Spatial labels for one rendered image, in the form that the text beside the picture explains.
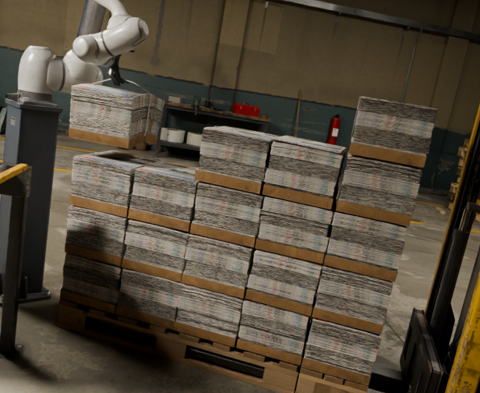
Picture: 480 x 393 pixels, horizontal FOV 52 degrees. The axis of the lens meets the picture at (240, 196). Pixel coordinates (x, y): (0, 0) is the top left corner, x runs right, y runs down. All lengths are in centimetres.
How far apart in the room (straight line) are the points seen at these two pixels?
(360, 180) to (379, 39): 759
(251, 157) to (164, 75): 687
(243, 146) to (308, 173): 29
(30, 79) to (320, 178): 144
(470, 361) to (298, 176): 91
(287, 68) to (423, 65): 250
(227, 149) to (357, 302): 82
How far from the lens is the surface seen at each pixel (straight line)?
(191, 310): 224
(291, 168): 200
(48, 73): 259
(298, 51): 905
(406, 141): 198
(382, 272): 206
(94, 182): 228
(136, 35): 202
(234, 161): 204
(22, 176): 210
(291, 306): 213
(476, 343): 199
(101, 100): 222
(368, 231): 202
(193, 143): 829
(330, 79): 918
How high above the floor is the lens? 122
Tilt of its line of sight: 11 degrees down
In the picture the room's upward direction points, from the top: 10 degrees clockwise
